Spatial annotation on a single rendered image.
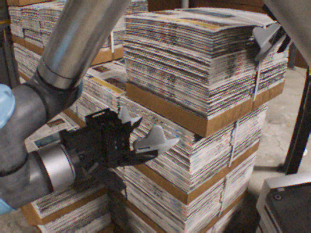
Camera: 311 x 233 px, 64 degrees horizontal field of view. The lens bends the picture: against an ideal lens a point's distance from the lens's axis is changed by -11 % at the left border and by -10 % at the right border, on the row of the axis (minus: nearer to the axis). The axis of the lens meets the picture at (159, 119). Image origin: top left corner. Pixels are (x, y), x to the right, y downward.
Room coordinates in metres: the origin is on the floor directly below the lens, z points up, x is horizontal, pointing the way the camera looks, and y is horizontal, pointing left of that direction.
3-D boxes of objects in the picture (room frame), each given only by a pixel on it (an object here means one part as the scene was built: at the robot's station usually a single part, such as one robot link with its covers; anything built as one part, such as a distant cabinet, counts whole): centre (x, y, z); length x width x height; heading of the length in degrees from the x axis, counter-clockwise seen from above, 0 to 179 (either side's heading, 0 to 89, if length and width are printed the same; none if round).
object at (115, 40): (1.16, 0.28, 0.95); 0.38 x 0.29 x 0.23; 131
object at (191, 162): (1.06, 0.18, 0.42); 1.17 x 0.39 x 0.83; 43
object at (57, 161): (0.34, 0.17, 0.87); 0.08 x 0.05 x 0.08; 41
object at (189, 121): (0.64, -0.06, 0.86); 0.29 x 0.16 x 0.04; 41
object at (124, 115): (0.49, 0.07, 0.88); 0.09 x 0.03 x 0.06; 158
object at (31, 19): (1.37, 0.48, 0.95); 0.38 x 0.29 x 0.23; 133
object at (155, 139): (0.42, 0.00, 0.88); 0.09 x 0.03 x 0.06; 105
